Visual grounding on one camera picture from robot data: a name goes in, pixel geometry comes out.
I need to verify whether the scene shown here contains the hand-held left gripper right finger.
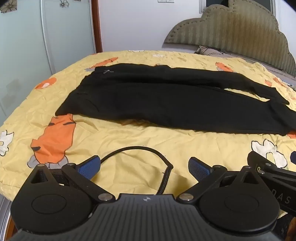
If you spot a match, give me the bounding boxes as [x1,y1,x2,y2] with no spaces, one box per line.
[177,157,264,204]

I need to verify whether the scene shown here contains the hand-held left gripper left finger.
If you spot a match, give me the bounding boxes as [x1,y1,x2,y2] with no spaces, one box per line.
[28,156,115,205]

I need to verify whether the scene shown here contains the black pants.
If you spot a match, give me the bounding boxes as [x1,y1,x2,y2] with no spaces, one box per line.
[55,63,296,136]

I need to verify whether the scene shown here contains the yellow printed blanket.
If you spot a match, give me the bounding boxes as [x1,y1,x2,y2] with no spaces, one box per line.
[0,49,296,202]

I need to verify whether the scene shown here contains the patterned pillow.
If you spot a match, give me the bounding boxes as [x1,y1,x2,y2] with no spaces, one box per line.
[194,45,232,57]

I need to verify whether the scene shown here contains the frosted glass wardrobe door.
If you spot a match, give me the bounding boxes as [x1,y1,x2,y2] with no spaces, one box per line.
[0,0,55,121]
[42,0,96,75]

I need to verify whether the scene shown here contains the olive padded headboard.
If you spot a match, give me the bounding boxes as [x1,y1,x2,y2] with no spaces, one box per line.
[163,0,296,77]

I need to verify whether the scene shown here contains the black braided cable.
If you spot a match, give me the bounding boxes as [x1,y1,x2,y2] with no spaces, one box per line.
[99,146,174,195]

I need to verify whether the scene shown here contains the brown wooden door frame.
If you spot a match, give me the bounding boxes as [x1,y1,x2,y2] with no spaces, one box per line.
[91,0,103,53]

